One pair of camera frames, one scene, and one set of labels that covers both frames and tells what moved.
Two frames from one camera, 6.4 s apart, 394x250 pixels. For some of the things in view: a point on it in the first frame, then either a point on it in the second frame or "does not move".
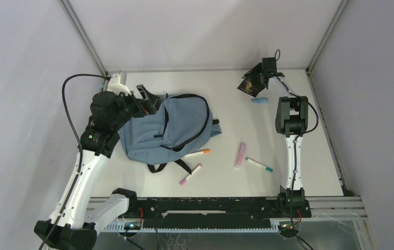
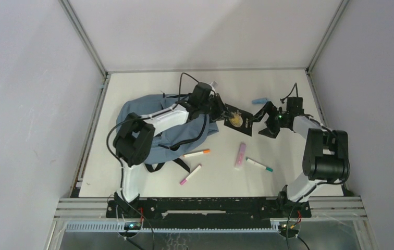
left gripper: x=145 y=107 → x=219 y=113
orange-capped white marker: x=204 y=151 does not move
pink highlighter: x=240 y=157 does not move
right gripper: x=257 y=69 → x=271 y=130
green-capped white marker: x=268 y=168 does not move
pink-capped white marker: x=193 y=173 does not move
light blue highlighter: x=259 y=100 does not move
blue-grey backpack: x=183 y=123 does not move
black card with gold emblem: x=250 y=87 → x=238 y=119
